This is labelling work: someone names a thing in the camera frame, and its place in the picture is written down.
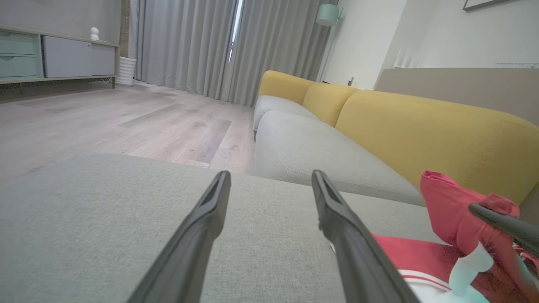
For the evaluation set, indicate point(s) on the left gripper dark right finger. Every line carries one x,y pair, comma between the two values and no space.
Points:
353,252

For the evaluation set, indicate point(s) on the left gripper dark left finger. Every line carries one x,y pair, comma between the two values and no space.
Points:
198,235

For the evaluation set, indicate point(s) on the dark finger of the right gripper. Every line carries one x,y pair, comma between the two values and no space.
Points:
513,229

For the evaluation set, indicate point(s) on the red and white basketball jersey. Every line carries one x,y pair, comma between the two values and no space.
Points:
446,202

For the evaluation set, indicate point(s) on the long grey sofa seat cushion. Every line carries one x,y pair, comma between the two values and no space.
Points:
320,155

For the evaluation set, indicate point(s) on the large grey sofa seat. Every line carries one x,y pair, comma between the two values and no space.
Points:
84,219

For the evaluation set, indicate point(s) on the wide yellow sofa back cushion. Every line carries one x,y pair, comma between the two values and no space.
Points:
442,139

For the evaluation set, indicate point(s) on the short grey sofa seat cushion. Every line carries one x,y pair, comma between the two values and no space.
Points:
273,107

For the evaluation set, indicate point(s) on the beige low partition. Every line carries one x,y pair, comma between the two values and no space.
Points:
463,86

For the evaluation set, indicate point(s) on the white ribbed floor pot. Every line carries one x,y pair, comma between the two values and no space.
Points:
126,71

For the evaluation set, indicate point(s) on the grey pleated curtain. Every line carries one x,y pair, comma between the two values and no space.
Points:
282,46
185,42

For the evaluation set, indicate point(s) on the low grey and green cabinet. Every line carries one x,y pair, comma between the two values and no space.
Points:
63,57

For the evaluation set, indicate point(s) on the small white round figure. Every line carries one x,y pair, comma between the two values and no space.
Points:
94,34

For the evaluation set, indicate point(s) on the floor lamp with teal shade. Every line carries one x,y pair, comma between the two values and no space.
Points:
327,14

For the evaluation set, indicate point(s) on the white wall socket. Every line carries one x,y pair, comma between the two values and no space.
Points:
351,80

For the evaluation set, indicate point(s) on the dark picture frame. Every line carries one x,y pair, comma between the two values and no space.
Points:
484,4

